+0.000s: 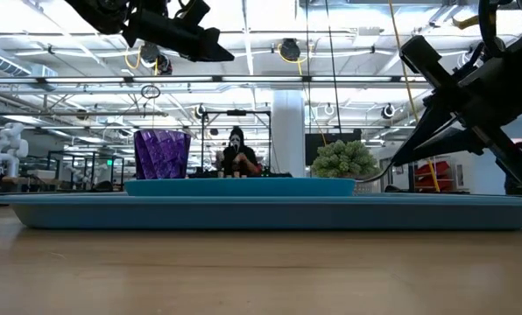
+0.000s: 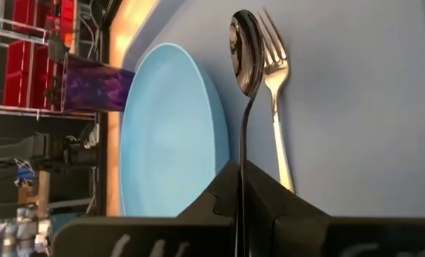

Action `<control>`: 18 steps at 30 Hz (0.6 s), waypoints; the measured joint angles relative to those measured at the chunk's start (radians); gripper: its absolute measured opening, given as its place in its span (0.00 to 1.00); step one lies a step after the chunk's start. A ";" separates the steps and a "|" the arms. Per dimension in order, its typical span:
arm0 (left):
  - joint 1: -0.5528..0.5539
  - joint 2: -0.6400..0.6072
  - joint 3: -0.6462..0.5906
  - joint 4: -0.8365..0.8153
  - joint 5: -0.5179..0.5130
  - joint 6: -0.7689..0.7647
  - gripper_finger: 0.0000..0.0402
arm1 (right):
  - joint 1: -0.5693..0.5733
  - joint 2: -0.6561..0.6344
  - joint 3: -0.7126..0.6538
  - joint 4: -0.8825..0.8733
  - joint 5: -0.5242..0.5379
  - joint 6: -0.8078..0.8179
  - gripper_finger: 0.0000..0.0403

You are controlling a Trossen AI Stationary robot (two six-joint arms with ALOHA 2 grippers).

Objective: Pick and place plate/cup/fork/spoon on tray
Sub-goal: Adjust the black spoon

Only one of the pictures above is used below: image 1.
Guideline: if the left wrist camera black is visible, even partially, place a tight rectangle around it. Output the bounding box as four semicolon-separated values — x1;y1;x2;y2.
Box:
175;0;212;28

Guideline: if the person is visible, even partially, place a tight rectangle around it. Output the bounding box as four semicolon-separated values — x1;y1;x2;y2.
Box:
219;126;262;179

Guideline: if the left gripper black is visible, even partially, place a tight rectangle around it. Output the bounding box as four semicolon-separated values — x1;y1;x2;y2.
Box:
121;8;236;63

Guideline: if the purple faceted plastic cup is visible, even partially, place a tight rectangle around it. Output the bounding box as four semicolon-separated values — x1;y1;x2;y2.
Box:
133;129;192;180

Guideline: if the green succulent in white pot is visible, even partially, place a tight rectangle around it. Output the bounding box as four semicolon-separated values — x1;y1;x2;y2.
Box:
311;139;381;196

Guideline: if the black background monitor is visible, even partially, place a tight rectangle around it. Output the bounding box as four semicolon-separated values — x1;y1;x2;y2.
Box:
305;132;363;166

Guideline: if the black background frame rig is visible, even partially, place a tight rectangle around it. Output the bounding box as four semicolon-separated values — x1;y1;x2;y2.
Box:
201;109;272;176

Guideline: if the yellow hanging cable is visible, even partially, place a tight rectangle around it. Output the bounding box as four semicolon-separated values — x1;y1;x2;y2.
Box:
387;0;441;193

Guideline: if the blue plastic tray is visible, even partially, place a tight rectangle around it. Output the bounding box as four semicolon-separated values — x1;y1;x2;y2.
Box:
0;192;522;232

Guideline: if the blue round plate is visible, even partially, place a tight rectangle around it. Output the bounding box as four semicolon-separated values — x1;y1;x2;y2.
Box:
123;177;357;198

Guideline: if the dark metal spoon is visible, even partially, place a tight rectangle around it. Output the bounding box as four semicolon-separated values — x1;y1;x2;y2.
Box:
356;160;396;183

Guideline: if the red storage shelf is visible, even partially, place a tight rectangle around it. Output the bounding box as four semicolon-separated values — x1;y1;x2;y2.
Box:
412;160;457;193

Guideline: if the black power cable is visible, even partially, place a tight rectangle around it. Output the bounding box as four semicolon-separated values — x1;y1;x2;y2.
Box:
324;0;342;135

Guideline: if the black hanging cable loop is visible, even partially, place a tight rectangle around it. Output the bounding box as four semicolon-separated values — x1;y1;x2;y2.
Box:
140;84;162;100

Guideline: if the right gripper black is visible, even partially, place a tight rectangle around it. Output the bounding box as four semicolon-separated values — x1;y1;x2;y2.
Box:
391;25;522;196

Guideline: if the white column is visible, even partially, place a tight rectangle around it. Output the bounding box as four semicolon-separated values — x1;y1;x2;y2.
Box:
272;89;307;179

